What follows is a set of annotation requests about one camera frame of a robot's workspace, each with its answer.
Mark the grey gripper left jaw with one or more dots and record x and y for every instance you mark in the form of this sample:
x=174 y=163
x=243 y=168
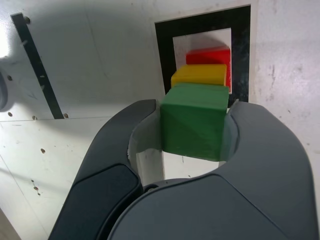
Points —
x=105 y=162

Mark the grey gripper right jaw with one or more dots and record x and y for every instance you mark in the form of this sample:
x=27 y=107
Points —
x=250 y=187

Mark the green cube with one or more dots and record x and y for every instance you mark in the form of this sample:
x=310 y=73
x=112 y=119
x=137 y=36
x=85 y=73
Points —
x=192 y=125

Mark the yellow cube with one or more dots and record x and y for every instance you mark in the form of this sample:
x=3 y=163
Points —
x=200 y=75

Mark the red cube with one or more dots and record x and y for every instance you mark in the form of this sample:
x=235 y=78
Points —
x=207 y=56

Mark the black tape square outline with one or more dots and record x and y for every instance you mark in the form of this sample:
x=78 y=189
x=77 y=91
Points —
x=162 y=50

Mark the black tape strip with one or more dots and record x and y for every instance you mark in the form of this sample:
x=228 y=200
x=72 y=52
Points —
x=37 y=67

